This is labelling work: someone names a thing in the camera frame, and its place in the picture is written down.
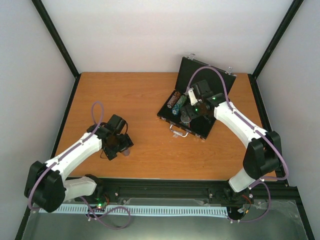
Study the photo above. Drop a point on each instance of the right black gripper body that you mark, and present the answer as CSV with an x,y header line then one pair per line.
x,y
195,113

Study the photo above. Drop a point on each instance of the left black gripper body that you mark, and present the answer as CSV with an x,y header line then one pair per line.
x,y
118,145

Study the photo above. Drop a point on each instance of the clear round dealer button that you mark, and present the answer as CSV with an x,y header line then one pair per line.
x,y
185,118

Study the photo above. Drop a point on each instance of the green tall chip stack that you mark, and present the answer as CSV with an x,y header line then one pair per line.
x,y
181,101

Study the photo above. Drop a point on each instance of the brown tall chip stack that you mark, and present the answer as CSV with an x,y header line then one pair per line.
x,y
172,101

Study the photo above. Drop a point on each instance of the brown short stack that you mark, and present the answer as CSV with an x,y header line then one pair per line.
x,y
177,94

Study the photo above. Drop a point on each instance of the blue short stack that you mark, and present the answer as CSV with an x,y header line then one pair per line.
x,y
175,110

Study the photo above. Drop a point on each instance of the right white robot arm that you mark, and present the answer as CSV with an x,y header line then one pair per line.
x,y
263,148

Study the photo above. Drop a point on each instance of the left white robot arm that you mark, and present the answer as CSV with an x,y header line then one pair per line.
x,y
67,162

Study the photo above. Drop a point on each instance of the black poker set case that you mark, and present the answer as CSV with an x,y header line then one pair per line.
x,y
206,84

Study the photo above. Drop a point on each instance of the purple chip stack lower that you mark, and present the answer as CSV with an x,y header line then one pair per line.
x,y
126,152

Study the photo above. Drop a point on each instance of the light blue cable duct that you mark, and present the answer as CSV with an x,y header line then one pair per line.
x,y
162,211

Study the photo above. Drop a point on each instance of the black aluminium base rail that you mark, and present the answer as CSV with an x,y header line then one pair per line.
x,y
215,192

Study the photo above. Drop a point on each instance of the right black frame post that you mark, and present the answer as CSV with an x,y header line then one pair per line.
x,y
284,24

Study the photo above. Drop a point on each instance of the black frame post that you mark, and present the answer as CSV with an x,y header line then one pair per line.
x,y
284,24
45,17

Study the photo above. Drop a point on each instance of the left black frame post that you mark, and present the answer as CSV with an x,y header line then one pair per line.
x,y
45,17

